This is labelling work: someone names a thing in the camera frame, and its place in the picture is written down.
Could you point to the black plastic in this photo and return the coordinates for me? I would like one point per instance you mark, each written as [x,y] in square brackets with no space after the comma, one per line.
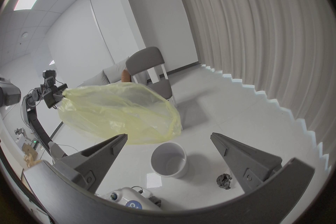
[224,181]

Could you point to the orange cushion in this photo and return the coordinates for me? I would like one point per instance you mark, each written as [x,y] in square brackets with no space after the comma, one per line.
[126,76]

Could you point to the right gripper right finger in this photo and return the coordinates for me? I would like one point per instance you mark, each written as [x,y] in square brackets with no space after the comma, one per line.
[244,158]

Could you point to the beige curtain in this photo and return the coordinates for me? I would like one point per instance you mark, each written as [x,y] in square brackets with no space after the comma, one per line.
[249,20]

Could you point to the pale grey sofa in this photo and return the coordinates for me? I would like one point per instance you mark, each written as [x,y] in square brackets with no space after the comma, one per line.
[110,73]

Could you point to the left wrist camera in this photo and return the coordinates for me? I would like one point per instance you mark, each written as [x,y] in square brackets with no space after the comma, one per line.
[49,75]

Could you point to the grey white chair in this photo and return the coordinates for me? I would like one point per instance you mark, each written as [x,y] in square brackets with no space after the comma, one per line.
[145,60]

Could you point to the white trash bin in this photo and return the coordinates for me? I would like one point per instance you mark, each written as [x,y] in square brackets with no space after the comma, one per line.
[169,162]

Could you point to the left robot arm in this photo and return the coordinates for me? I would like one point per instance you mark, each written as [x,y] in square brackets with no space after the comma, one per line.
[34,118]

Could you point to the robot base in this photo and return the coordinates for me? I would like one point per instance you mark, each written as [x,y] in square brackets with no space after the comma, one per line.
[126,198]

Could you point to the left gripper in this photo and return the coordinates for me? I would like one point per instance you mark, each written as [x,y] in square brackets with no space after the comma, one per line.
[53,97]

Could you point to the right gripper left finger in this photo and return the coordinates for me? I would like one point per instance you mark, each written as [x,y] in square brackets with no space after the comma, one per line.
[94,158]

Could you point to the yellow plastic bag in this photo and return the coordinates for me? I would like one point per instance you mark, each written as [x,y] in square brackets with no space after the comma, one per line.
[118,110]

